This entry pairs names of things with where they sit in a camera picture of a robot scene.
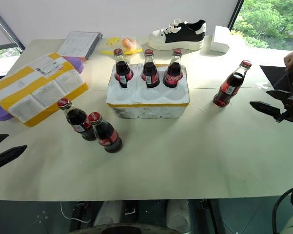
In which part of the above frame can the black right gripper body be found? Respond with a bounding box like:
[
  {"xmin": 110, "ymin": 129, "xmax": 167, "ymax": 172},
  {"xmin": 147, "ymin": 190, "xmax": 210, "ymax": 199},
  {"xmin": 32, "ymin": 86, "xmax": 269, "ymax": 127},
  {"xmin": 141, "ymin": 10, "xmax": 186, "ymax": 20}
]
[{"xmin": 280, "ymin": 93, "xmax": 293, "ymax": 123}]

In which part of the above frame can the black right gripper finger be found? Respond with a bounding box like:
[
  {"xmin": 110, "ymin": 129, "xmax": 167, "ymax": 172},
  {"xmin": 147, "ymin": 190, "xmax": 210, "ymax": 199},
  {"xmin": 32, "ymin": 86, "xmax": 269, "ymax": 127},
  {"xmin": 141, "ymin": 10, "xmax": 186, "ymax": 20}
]
[
  {"xmin": 266, "ymin": 89, "xmax": 293, "ymax": 100},
  {"xmin": 249, "ymin": 100, "xmax": 282, "ymax": 122}
]

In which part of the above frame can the cola glass bottle red cap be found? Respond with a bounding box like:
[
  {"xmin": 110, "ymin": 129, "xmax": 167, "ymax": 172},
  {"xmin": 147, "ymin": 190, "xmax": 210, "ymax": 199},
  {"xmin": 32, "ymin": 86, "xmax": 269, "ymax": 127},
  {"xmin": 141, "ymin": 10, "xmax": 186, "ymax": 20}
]
[
  {"xmin": 113, "ymin": 48, "xmax": 134, "ymax": 89},
  {"xmin": 141, "ymin": 48, "xmax": 160, "ymax": 89},
  {"xmin": 213, "ymin": 59, "xmax": 253, "ymax": 108},
  {"xmin": 87, "ymin": 112, "xmax": 123, "ymax": 154},
  {"xmin": 57, "ymin": 97, "xmax": 98, "ymax": 142},
  {"xmin": 162, "ymin": 48, "xmax": 184, "ymax": 89}
]

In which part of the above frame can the foam box with yellow tape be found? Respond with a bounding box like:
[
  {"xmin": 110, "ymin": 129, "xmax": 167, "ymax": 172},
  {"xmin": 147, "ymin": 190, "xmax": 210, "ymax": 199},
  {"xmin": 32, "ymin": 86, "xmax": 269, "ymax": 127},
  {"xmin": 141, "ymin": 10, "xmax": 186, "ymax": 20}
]
[{"xmin": 0, "ymin": 52, "xmax": 90, "ymax": 128}]

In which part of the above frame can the small white box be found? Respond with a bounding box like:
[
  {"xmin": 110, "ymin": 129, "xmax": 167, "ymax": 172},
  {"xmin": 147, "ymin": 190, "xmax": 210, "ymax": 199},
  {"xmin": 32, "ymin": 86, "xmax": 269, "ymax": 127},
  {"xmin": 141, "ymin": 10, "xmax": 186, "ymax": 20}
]
[{"xmin": 210, "ymin": 25, "xmax": 233, "ymax": 54}]

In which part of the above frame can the white foam bottle holder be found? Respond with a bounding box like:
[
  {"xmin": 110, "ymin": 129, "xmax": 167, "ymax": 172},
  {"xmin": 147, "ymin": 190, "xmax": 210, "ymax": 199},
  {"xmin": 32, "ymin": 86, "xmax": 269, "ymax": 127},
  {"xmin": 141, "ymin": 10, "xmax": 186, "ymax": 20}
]
[{"xmin": 106, "ymin": 63, "xmax": 191, "ymax": 120}]

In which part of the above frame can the black sheet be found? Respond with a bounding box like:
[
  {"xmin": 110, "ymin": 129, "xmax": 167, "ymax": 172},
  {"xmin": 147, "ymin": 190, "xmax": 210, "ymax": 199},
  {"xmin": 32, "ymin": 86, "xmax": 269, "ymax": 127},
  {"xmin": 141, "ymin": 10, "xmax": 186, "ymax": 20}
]
[{"xmin": 259, "ymin": 64, "xmax": 290, "ymax": 88}]

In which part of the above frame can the purple cushion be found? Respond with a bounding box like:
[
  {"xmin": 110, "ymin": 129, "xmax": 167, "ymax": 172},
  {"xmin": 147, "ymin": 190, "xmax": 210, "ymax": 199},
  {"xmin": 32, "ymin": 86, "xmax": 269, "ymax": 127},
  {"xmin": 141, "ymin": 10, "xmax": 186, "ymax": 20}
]
[{"xmin": 0, "ymin": 56, "xmax": 85, "ymax": 122}]

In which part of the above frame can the grey rounded shape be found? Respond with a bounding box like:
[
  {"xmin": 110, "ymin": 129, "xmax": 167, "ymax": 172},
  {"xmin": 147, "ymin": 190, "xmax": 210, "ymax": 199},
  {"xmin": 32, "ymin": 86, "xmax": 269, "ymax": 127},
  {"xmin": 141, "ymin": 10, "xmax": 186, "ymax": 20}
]
[{"xmin": 93, "ymin": 200, "xmax": 123, "ymax": 227}]

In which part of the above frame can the black and white sneaker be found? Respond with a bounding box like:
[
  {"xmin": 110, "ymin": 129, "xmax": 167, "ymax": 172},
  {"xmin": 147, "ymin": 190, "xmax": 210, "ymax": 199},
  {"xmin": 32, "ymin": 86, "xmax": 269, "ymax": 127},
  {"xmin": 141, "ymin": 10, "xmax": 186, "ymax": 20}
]
[{"xmin": 147, "ymin": 19, "xmax": 208, "ymax": 51}]

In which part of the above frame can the grey document pouch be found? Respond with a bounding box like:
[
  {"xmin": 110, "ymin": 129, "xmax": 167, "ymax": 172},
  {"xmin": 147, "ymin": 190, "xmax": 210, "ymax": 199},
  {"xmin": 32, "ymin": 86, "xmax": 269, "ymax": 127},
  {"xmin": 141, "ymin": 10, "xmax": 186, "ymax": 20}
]
[{"xmin": 56, "ymin": 31, "xmax": 104, "ymax": 60}]

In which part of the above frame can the dark rounded shape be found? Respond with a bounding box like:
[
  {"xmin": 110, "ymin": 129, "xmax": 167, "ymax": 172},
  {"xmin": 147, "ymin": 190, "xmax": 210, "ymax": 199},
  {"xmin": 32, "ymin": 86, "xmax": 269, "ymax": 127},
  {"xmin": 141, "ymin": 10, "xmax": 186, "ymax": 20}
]
[{"xmin": 72, "ymin": 222, "xmax": 167, "ymax": 234}]

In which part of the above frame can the yellow plastic bag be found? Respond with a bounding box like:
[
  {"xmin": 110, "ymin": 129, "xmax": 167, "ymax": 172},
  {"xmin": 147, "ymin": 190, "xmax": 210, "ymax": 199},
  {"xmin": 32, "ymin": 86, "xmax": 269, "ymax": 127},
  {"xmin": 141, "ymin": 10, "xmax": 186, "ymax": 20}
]
[{"xmin": 100, "ymin": 35, "xmax": 140, "ymax": 56}]

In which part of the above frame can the orange fruit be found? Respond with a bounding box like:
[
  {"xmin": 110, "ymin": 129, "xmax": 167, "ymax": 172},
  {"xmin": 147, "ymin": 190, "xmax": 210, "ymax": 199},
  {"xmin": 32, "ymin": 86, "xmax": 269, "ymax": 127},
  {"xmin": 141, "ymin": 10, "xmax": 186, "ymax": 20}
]
[{"xmin": 121, "ymin": 38, "xmax": 135, "ymax": 51}]

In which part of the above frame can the thin white cord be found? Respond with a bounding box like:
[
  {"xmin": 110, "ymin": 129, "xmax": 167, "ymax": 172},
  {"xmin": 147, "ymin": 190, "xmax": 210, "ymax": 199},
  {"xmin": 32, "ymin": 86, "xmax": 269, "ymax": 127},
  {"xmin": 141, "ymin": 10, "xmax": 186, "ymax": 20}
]
[{"xmin": 60, "ymin": 200, "xmax": 91, "ymax": 224}]

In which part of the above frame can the dark window frame bar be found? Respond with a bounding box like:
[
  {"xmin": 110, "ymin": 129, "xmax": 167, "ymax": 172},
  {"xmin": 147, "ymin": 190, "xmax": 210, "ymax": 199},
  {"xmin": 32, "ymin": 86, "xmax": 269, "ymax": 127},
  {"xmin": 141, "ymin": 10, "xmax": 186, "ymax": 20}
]
[
  {"xmin": 0, "ymin": 4, "xmax": 25, "ymax": 55},
  {"xmin": 227, "ymin": 0, "xmax": 246, "ymax": 30}
]

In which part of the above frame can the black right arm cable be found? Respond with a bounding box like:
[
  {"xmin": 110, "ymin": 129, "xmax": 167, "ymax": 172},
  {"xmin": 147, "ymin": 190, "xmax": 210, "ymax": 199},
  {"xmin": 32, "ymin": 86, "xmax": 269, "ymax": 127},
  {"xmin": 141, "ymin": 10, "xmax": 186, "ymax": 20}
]
[{"xmin": 272, "ymin": 187, "xmax": 293, "ymax": 234}]

